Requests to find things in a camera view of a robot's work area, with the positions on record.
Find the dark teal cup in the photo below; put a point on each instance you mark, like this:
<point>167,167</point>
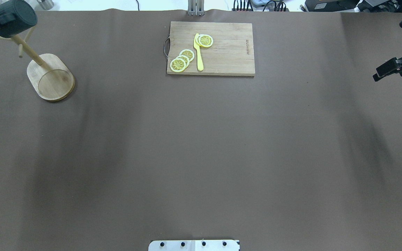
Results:
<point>16,16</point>

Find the small metal cup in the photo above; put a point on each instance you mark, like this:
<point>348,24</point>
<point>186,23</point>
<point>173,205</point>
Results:
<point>46,4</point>

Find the wooden cup rack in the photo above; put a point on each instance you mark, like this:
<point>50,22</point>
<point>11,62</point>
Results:
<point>49,76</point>

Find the wooden cutting board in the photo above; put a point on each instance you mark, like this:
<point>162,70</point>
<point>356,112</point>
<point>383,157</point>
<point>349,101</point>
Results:
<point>232,53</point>

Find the yellow lemon slice toy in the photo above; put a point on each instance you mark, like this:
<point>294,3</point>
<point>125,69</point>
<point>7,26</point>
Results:
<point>178,65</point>

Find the lemon slice under spoon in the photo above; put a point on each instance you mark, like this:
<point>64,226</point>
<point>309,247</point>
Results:
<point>204,40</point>

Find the middle lemon slice toy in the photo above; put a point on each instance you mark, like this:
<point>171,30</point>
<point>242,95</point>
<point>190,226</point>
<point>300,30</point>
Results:
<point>188,53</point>

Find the yellow toy spoon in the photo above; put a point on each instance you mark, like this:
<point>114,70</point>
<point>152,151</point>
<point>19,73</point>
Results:
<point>199,61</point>

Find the white pillar with base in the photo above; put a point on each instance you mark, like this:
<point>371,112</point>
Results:
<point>195,245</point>

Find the aluminium frame post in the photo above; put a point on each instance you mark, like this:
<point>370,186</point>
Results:
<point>196,8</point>

